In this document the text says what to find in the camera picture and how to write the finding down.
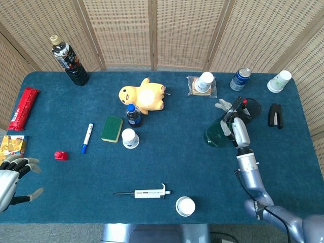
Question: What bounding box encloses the blue whiteboard marker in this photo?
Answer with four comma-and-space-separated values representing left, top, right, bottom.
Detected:
80, 123, 94, 154

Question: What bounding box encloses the white lab pipette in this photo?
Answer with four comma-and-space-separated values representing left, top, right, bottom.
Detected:
112, 183, 172, 199

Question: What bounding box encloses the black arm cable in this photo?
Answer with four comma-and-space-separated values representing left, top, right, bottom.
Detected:
234, 169, 292, 243

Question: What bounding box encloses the black stapler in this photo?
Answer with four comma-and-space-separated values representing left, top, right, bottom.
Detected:
267, 102, 284, 130

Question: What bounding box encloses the bamboo folding screen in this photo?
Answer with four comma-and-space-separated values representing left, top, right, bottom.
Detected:
0, 0, 324, 137

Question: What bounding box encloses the yellow carton box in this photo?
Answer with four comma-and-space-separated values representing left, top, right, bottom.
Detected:
0, 135, 28, 165

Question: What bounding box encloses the blue-flower paper cup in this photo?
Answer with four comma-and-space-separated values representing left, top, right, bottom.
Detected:
175, 196, 196, 217
121, 128, 140, 149
196, 71, 215, 92

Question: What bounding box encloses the red snack package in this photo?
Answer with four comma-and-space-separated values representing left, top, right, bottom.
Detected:
7, 87, 41, 132

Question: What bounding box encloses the large dark tea bottle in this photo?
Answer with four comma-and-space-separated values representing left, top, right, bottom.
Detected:
50, 34, 90, 87

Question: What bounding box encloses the red toy block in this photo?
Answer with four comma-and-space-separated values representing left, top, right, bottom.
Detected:
54, 150, 69, 161

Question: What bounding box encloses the red-capped marker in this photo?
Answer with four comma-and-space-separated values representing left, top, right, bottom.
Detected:
241, 99, 253, 117

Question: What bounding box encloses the green and yellow sponge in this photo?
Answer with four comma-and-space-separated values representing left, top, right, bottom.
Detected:
100, 115, 124, 143

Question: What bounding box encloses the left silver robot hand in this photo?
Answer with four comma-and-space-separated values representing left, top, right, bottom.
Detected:
0, 153, 45, 213

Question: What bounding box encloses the blue drink can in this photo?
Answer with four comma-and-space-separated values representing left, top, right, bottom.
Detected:
229, 67, 252, 92

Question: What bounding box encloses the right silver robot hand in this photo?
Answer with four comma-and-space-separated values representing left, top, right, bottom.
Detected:
214, 98, 251, 150

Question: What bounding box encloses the blue table cloth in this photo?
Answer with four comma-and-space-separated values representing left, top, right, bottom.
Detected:
0, 70, 322, 225

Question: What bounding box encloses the silver-blue robot base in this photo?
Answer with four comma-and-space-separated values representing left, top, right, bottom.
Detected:
100, 223, 211, 243

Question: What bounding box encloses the green spray bottle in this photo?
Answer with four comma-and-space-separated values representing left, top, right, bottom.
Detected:
204, 96, 244, 148

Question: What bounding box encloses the small blue-capped cola bottle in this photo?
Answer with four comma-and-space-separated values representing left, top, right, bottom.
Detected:
126, 103, 142, 128

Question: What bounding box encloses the yellow plush duck toy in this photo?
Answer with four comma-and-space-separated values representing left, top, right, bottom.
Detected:
118, 77, 171, 115

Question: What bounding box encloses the green-print paper cup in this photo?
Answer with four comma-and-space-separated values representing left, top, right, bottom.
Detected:
267, 70, 293, 94

